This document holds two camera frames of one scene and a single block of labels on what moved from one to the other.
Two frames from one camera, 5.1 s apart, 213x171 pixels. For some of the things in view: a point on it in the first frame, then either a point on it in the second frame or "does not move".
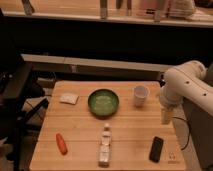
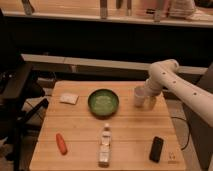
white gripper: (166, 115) to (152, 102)
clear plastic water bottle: (105, 148) does not move
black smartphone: (156, 148) does not move
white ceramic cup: (141, 93) does not move
